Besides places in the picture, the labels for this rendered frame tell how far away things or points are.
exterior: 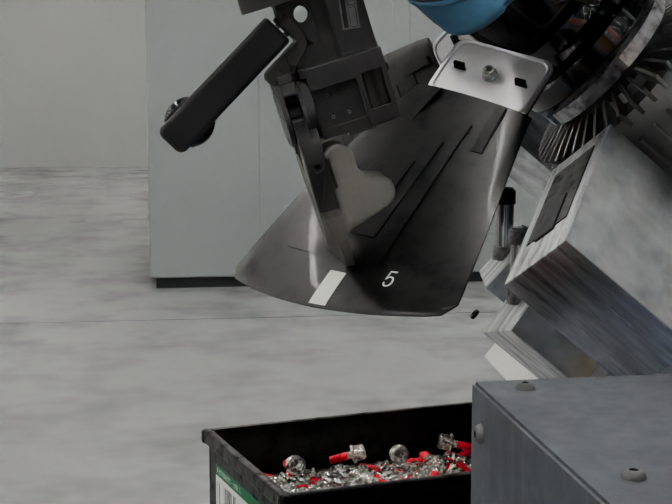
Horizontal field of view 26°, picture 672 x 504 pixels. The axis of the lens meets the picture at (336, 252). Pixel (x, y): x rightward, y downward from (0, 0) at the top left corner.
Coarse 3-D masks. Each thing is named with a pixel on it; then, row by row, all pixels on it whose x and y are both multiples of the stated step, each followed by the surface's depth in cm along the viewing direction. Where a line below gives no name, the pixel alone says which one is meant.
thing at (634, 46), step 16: (656, 0) 122; (640, 16) 122; (656, 16) 120; (640, 32) 119; (624, 48) 119; (640, 48) 119; (608, 64) 121; (624, 64) 119; (592, 80) 120; (608, 80) 119; (576, 96) 121; (592, 96) 120; (544, 112) 127; (560, 112) 123; (576, 112) 122
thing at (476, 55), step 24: (456, 48) 122; (480, 48) 122; (456, 72) 121; (480, 72) 120; (504, 72) 120; (528, 72) 119; (552, 72) 119; (480, 96) 119; (504, 96) 118; (528, 96) 118
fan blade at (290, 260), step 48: (432, 96) 118; (384, 144) 117; (432, 144) 115; (480, 144) 114; (432, 192) 112; (480, 192) 111; (288, 240) 115; (384, 240) 110; (432, 240) 108; (480, 240) 107; (288, 288) 111; (336, 288) 108; (432, 288) 104
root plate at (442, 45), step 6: (444, 36) 133; (462, 36) 131; (468, 36) 130; (438, 42) 133; (444, 42) 133; (450, 42) 132; (438, 48) 133; (444, 48) 133; (450, 48) 132; (438, 54) 134; (444, 54) 133; (438, 60) 133
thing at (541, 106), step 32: (544, 0) 118; (608, 0) 121; (640, 0) 120; (480, 32) 122; (512, 32) 120; (544, 32) 120; (576, 32) 120; (608, 32) 118; (576, 64) 119; (544, 96) 122
